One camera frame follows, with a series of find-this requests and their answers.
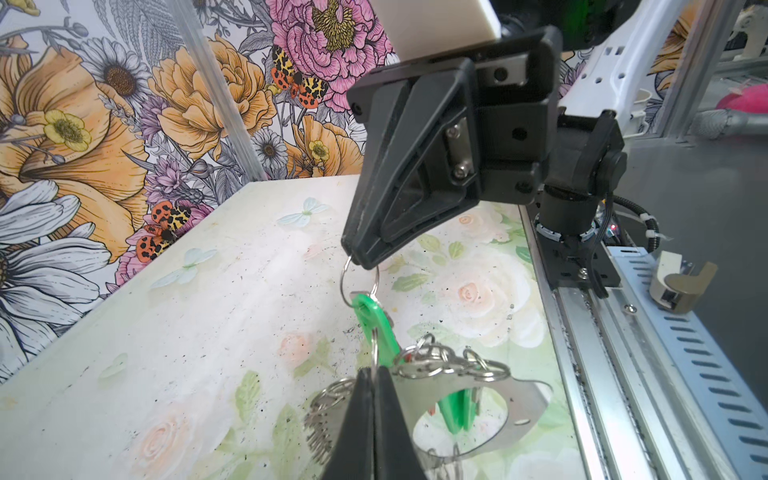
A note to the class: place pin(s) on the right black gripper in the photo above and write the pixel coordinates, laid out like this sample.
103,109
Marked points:
448,130

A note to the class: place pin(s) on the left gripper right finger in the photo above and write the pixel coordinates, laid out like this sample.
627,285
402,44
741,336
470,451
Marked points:
394,455

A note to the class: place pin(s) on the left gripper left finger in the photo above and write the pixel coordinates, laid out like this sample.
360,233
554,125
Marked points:
353,455

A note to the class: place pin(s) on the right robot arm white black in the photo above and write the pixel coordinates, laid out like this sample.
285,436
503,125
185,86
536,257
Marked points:
607,48

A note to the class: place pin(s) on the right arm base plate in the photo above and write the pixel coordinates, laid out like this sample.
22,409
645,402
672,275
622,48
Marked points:
572,261

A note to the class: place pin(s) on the aluminium front rail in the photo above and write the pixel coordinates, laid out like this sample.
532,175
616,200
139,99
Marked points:
652,396

